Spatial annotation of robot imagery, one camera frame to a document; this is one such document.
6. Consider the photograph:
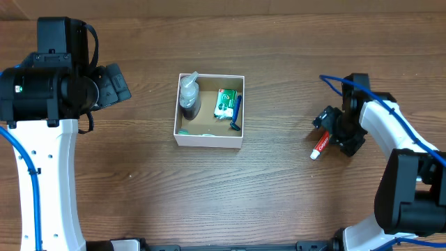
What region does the right blue cable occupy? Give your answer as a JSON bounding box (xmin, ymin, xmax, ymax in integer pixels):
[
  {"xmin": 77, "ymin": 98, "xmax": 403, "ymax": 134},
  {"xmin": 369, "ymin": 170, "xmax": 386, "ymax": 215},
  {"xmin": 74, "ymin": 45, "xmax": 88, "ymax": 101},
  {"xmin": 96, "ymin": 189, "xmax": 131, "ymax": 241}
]
[{"xmin": 318, "ymin": 74, "xmax": 446, "ymax": 251}]

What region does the left blue cable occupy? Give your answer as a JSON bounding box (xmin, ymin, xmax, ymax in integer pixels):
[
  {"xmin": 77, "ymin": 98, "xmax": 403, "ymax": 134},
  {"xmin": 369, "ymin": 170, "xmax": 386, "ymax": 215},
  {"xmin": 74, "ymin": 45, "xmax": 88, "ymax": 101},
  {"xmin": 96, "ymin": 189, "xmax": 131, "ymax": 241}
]
[{"xmin": 0, "ymin": 64, "xmax": 43, "ymax": 251}]

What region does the blue disposable razor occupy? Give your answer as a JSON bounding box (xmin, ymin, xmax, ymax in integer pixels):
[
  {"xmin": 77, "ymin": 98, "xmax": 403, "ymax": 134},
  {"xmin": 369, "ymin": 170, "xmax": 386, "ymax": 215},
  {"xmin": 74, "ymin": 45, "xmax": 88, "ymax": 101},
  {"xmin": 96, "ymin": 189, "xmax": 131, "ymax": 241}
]
[{"xmin": 230, "ymin": 95, "xmax": 243, "ymax": 131}]

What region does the green white toothbrush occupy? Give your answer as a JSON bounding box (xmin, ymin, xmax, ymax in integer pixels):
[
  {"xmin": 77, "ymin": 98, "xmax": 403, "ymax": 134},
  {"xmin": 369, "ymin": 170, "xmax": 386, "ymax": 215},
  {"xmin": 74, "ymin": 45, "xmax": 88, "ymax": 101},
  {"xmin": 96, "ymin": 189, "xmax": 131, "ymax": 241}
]
[{"xmin": 178, "ymin": 128, "xmax": 214, "ymax": 137}]

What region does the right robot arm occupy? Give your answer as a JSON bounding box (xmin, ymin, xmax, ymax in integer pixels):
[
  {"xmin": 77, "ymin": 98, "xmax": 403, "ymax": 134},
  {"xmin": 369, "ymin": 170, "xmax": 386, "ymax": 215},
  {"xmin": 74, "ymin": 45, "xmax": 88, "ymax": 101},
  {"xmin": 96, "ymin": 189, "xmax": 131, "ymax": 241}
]
[{"xmin": 297, "ymin": 73, "xmax": 445, "ymax": 250}]

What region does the green soap bar packet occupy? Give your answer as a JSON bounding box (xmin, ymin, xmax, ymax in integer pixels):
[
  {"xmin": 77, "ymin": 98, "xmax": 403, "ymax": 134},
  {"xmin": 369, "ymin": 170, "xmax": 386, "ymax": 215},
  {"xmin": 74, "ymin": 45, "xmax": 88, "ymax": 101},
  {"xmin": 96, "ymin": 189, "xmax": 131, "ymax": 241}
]
[{"xmin": 214, "ymin": 89, "xmax": 238, "ymax": 120}]

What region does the blue cable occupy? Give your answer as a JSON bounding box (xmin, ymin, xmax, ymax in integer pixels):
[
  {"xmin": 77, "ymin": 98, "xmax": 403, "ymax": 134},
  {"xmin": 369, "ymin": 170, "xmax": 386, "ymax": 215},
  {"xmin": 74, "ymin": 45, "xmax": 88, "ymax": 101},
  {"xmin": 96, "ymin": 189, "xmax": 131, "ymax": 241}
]
[
  {"xmin": 0, "ymin": 64, "xmax": 43, "ymax": 251},
  {"xmin": 318, "ymin": 74, "xmax": 446, "ymax": 251}
]

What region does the clear pump soap bottle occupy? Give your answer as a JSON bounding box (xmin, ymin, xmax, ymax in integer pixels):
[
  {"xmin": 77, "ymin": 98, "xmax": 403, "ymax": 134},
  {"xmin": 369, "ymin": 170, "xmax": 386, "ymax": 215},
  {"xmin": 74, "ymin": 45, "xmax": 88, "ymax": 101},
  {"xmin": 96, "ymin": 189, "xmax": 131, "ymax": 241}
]
[{"xmin": 179, "ymin": 71, "xmax": 201, "ymax": 121}]

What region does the Colgate toothpaste tube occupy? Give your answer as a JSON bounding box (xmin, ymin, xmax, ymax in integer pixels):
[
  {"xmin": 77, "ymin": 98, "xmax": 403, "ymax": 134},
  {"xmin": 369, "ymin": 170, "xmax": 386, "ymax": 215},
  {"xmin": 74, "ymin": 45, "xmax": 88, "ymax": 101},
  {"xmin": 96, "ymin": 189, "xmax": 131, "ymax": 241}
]
[{"xmin": 310, "ymin": 131, "xmax": 330, "ymax": 160}]

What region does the white cardboard box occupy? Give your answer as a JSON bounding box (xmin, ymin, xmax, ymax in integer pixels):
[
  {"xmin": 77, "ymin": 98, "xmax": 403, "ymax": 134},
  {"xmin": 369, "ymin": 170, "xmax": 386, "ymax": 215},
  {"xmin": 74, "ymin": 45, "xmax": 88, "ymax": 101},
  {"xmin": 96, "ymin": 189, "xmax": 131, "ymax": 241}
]
[{"xmin": 174, "ymin": 73, "xmax": 245, "ymax": 149}]

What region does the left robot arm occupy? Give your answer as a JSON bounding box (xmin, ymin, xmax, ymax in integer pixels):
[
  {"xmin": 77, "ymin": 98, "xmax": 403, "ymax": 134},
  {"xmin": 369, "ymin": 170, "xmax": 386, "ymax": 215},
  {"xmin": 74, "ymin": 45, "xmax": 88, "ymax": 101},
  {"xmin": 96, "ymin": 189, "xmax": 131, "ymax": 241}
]
[{"xmin": 1, "ymin": 17, "xmax": 144, "ymax": 250}]

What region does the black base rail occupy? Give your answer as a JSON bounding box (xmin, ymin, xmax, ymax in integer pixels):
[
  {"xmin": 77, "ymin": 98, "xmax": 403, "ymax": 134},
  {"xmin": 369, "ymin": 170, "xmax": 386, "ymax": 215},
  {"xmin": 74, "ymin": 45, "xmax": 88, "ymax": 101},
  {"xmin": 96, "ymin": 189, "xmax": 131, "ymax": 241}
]
[{"xmin": 86, "ymin": 238, "xmax": 344, "ymax": 251}]

